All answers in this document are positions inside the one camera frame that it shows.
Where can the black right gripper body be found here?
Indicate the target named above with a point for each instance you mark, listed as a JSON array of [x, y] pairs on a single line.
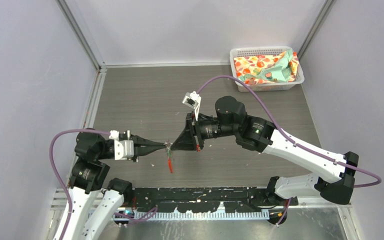
[[201, 130]]

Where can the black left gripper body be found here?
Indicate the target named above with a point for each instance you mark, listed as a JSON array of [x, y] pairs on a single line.
[[135, 155]]

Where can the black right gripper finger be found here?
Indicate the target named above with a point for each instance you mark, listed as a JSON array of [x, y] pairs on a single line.
[[188, 128], [185, 141]]

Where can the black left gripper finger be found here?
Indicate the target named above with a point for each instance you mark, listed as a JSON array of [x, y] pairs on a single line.
[[141, 151], [143, 142]]

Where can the green key tag key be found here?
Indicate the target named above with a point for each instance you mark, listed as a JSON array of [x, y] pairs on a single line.
[[169, 153]]

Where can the red key tag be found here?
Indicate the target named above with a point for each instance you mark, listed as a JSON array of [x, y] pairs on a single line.
[[170, 166]]

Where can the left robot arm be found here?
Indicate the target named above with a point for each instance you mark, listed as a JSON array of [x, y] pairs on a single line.
[[88, 175]]

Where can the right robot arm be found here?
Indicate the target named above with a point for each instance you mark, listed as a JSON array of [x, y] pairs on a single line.
[[332, 174]]

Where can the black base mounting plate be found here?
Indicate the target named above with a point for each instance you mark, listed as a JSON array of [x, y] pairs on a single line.
[[246, 199]]

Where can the colourful patterned cloth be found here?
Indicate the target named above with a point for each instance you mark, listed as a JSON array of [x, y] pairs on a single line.
[[265, 69]]

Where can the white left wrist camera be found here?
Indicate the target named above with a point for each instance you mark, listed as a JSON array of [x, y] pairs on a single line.
[[123, 146]]

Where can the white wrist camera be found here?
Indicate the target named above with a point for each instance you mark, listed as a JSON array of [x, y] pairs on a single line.
[[123, 146], [193, 100]]

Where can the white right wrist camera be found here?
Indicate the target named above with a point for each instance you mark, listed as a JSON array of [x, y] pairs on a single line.
[[193, 100]]

